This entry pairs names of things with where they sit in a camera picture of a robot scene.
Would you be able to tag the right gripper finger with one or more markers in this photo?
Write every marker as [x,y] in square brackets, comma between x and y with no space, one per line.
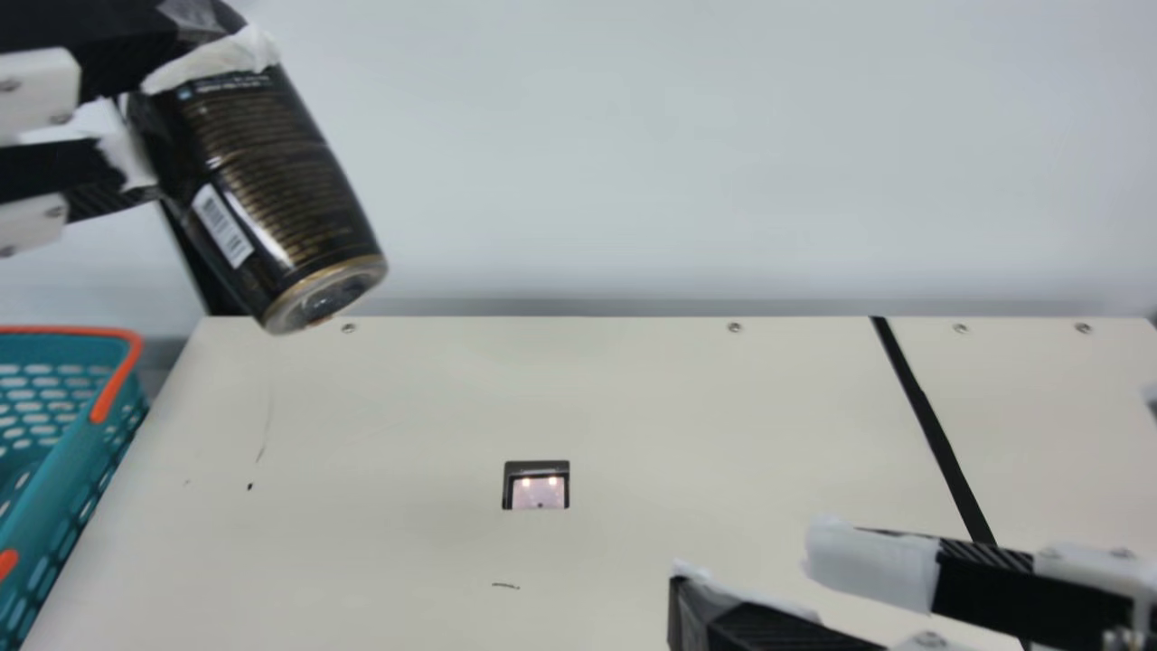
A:
[741,624]
[1012,592]

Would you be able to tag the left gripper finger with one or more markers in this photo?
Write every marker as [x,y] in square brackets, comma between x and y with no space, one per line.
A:
[63,172]
[108,45]

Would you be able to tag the dark coffee bottle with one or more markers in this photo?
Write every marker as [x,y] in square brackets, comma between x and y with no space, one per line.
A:
[271,181]

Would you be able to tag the teal shopping basket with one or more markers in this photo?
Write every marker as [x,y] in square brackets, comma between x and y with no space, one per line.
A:
[54,452]

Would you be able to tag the black strip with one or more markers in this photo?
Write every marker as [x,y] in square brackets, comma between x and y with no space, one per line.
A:
[931,429]

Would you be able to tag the small square scanner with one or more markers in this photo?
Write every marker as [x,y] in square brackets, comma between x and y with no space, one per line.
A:
[537,488]

